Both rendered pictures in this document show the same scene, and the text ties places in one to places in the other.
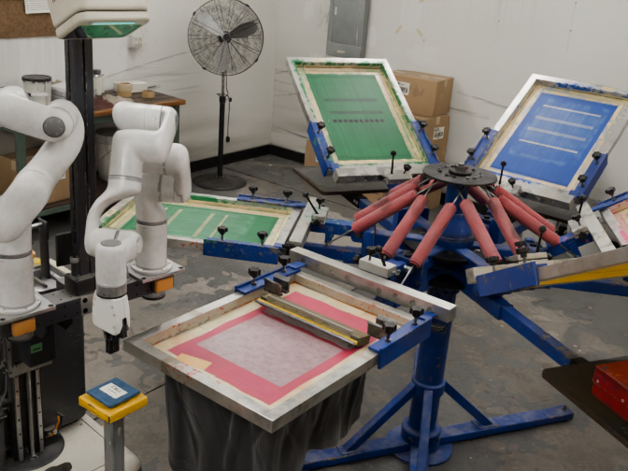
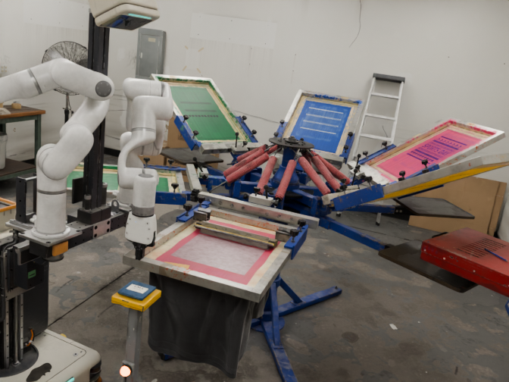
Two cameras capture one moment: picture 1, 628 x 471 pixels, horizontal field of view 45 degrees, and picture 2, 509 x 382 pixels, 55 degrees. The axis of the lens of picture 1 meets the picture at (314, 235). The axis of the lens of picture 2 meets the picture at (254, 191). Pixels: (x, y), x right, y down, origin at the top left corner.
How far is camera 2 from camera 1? 77 cm
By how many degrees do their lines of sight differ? 20
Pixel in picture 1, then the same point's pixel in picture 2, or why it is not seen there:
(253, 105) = not seen: hidden behind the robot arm
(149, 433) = (81, 339)
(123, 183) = (147, 133)
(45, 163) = (86, 118)
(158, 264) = not seen: hidden behind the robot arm
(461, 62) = (226, 89)
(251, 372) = (219, 268)
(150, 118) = (154, 89)
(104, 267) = (143, 193)
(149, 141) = (163, 103)
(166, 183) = not seen: hidden behind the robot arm
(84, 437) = (51, 344)
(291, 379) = (247, 270)
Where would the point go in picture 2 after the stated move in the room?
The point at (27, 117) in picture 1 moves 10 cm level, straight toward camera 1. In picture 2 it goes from (84, 79) to (97, 84)
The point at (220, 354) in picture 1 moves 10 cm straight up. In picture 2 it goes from (191, 260) to (193, 238)
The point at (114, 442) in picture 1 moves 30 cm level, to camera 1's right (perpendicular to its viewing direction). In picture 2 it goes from (137, 327) to (217, 323)
